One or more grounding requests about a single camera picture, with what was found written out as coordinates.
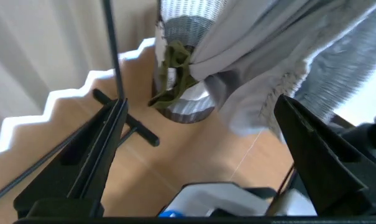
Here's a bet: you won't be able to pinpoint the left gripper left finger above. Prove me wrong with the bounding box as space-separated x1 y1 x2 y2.
13 98 129 218

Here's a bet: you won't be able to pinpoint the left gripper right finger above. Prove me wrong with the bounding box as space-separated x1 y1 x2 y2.
273 94 376 217

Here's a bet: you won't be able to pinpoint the pale grey shorts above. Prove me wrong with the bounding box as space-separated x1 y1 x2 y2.
189 0 376 144

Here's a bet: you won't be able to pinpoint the black clothes rack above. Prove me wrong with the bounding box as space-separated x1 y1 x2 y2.
0 0 160 208

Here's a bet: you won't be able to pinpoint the white laundry basket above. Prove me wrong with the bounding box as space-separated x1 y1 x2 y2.
153 0 229 124

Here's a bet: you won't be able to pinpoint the green garment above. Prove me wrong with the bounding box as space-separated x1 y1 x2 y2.
149 40 199 110

